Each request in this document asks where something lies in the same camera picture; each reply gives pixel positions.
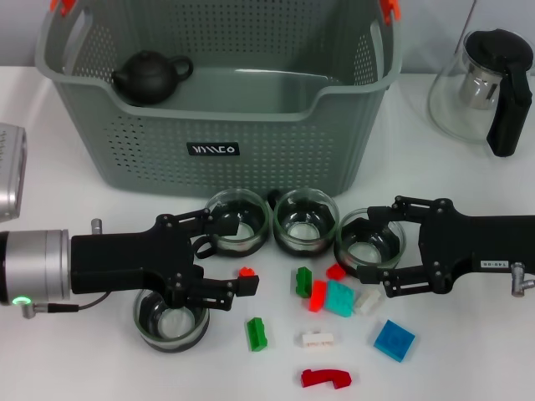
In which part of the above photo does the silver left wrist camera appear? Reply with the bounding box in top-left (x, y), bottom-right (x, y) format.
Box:
top-left (0, 123), bottom-right (28, 221)

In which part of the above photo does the blue square toy brick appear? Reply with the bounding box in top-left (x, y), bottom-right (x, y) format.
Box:
top-left (373, 319), bottom-right (417, 363)

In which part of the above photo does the right gripper cable with plug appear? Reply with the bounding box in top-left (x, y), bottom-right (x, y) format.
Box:
top-left (509, 261), bottom-right (535, 297)

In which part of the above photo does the orange bin handle clip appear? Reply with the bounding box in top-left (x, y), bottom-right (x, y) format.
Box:
top-left (379, 0), bottom-right (402, 24)
top-left (49, 0), bottom-right (76, 18)

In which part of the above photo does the grey perforated storage bin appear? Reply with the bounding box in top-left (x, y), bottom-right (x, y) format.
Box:
top-left (35, 0), bottom-right (403, 201)

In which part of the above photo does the green toy brick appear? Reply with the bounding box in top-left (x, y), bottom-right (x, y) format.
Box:
top-left (245, 317), bottom-right (269, 353)
top-left (294, 266), bottom-right (314, 298)

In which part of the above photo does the gripper cable with plug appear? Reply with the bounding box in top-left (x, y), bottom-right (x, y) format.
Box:
top-left (20, 292), bottom-right (112, 321)
top-left (509, 261), bottom-right (535, 297)

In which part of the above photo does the white toy brick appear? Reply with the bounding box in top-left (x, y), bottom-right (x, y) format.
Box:
top-left (353, 287), bottom-right (382, 315)
top-left (301, 330), bottom-right (338, 348)

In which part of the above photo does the glass teacup black base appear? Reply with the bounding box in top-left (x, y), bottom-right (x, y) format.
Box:
top-left (334, 208), bottom-right (407, 277)
top-left (267, 187), bottom-right (339, 256)
top-left (191, 187), bottom-right (272, 260)
top-left (132, 287), bottom-right (211, 355)

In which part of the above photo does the teal flat toy brick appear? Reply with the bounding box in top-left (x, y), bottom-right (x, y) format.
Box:
top-left (324, 280), bottom-right (356, 319)

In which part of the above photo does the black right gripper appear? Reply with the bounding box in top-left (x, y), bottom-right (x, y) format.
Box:
top-left (357, 195), bottom-right (535, 298)

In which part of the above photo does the long orange-red toy brick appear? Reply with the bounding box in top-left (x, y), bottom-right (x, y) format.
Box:
top-left (308, 279), bottom-right (329, 313)

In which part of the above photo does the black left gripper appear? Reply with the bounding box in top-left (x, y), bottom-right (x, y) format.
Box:
top-left (70, 207), bottom-right (260, 312)

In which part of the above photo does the dark red curved brick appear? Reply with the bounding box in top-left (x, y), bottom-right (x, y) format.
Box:
top-left (300, 368), bottom-right (353, 390)

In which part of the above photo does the black clay teapot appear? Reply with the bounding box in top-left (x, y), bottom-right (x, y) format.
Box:
top-left (110, 50), bottom-right (195, 106)

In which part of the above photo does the left gripper cable with plug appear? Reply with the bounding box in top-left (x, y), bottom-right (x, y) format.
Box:
top-left (20, 292), bottom-right (112, 321)

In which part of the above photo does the glass pitcher black handle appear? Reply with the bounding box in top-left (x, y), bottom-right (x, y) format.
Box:
top-left (426, 28), bottom-right (534, 158)

